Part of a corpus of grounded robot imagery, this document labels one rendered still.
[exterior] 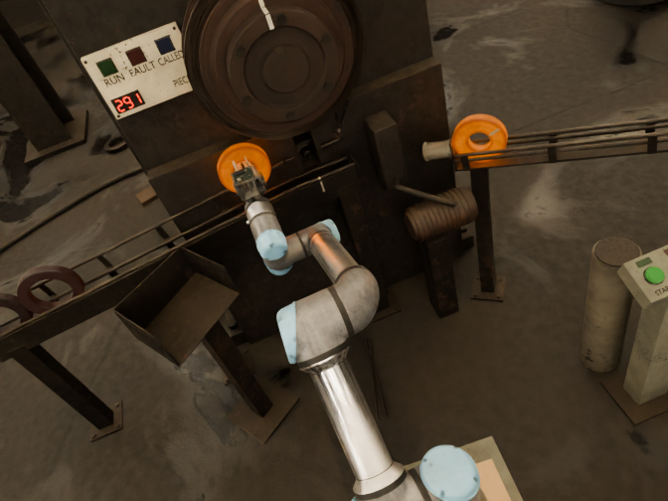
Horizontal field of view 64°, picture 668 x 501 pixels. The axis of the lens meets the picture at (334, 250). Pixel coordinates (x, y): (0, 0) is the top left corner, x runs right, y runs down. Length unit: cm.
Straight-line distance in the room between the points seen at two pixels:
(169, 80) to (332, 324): 85
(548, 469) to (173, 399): 137
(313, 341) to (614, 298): 91
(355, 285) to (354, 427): 29
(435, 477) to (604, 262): 74
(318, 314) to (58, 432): 160
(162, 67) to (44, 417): 158
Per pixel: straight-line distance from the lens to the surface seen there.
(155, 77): 161
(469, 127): 167
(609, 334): 182
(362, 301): 113
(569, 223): 243
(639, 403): 194
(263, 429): 203
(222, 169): 162
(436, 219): 174
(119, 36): 159
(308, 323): 111
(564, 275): 224
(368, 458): 117
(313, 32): 139
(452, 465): 121
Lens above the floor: 170
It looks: 43 degrees down
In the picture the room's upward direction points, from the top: 20 degrees counter-clockwise
